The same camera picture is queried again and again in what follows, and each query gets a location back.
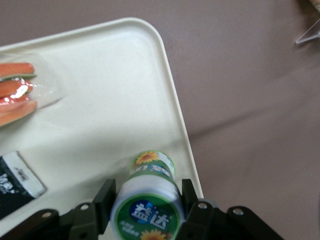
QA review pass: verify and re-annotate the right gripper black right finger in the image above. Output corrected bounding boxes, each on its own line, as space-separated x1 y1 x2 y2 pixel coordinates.
178 178 286 240

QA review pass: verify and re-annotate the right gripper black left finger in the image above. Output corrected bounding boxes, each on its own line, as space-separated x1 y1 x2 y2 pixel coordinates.
0 178 117 240

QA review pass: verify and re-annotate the green gum bottle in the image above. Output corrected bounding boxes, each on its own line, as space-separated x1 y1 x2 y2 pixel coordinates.
110 149 187 240

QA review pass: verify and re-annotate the cream plastic tray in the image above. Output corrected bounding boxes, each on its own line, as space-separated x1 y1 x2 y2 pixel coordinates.
0 16 204 240

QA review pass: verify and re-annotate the black white snack packet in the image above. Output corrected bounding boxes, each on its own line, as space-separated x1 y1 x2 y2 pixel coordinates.
0 150 48 221

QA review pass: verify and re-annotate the wrapped triangle sandwich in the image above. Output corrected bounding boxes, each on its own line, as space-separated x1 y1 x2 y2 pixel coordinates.
0 58 64 129

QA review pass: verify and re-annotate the large clear acrylic riser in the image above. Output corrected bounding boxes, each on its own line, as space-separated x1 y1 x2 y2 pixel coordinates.
295 18 320 45

